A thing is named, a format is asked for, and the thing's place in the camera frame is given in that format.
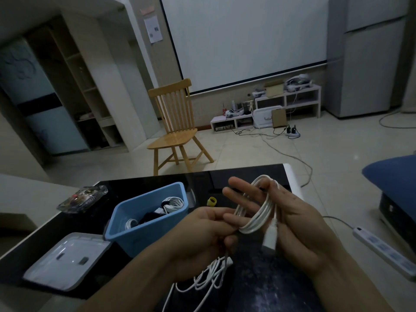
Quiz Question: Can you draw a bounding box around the person's left hand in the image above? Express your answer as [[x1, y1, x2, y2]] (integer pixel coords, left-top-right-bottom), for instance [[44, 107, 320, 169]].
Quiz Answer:
[[166, 206, 251, 284]]

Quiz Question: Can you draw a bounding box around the person's right hand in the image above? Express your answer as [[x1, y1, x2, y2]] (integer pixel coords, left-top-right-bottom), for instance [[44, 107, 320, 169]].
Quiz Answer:
[[222, 177, 346, 278]]

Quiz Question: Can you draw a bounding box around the white charging cable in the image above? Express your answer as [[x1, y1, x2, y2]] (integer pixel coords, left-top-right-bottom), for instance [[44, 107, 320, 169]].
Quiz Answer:
[[161, 175, 281, 312]]

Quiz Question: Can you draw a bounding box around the person's left forearm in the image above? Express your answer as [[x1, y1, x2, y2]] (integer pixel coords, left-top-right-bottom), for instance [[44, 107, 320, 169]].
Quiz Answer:
[[76, 239, 187, 312]]

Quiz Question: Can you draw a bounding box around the person's right forearm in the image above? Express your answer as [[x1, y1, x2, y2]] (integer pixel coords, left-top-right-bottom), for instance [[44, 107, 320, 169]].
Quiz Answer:
[[312, 252, 395, 312]]

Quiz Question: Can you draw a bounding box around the low white shelf unit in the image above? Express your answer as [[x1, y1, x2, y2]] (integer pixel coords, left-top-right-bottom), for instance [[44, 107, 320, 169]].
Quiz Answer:
[[210, 113, 255, 134]]

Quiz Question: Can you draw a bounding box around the white carry case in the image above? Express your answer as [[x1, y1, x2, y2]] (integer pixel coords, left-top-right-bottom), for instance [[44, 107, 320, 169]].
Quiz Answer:
[[253, 105, 283, 129]]

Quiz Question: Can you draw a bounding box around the flat cardboard piece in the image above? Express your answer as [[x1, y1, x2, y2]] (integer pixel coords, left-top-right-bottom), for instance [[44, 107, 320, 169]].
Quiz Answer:
[[271, 108, 288, 128]]

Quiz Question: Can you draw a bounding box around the blue plastic bin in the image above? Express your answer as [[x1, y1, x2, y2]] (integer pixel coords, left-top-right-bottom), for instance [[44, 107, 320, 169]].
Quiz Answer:
[[103, 182, 190, 258]]

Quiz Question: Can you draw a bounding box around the wooden chair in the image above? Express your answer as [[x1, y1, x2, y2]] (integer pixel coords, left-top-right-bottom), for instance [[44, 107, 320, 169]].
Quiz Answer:
[[147, 78, 215, 176]]

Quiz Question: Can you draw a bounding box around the cardboard box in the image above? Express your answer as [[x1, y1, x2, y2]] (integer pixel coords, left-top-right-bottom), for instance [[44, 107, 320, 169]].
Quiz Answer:
[[265, 80, 285, 97]]

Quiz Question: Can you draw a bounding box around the tall white shelf unit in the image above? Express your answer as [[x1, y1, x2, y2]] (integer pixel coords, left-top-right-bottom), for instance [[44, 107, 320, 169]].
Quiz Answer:
[[254, 84, 322, 119]]

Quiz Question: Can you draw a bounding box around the white headset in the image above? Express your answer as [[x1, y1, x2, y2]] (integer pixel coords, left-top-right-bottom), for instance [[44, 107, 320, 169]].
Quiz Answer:
[[284, 74, 314, 92]]

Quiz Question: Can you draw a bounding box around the white projector screen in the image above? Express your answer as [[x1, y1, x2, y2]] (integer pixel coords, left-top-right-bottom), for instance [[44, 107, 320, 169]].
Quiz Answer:
[[159, 0, 329, 94]]

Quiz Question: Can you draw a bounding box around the blue sofa cushion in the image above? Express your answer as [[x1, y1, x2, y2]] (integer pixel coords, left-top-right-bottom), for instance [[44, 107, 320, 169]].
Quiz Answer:
[[362, 155, 416, 224]]

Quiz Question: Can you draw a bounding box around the long white power strip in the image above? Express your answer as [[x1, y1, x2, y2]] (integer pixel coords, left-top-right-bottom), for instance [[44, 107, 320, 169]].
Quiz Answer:
[[322, 216, 416, 282]]

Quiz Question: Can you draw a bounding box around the white box lid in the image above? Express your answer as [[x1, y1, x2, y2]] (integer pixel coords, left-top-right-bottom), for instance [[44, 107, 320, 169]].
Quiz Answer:
[[22, 232, 112, 293]]

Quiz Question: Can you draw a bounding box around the beige open bookcase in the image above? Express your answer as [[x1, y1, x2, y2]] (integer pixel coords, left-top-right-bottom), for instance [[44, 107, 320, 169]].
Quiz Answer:
[[24, 10, 147, 151]]

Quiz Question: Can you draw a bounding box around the silver refrigerator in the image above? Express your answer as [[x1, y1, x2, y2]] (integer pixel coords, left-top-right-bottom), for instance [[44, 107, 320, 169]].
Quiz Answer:
[[325, 0, 411, 119]]

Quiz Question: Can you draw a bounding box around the white paper notice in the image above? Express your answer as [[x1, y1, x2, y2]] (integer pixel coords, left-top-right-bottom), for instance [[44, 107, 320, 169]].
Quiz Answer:
[[144, 15, 163, 44]]

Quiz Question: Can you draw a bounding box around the blue glass door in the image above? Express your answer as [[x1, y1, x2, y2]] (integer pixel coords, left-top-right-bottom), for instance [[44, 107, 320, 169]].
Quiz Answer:
[[0, 37, 90, 156]]

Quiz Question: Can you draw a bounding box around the grey floor cable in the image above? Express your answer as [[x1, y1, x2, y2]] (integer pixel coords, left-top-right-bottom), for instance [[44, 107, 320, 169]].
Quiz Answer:
[[234, 128, 313, 189]]

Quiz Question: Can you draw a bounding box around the coiled white cable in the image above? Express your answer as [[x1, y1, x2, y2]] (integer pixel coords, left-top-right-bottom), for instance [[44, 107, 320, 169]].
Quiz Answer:
[[161, 196, 185, 215]]

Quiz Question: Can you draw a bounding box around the black cable bundle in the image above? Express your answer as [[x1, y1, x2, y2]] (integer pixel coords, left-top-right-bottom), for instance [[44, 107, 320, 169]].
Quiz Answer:
[[138, 209, 164, 225]]

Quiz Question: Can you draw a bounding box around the grey cable by refrigerator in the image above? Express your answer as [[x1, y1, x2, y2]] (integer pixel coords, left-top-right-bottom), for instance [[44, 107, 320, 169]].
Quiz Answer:
[[379, 109, 416, 129]]

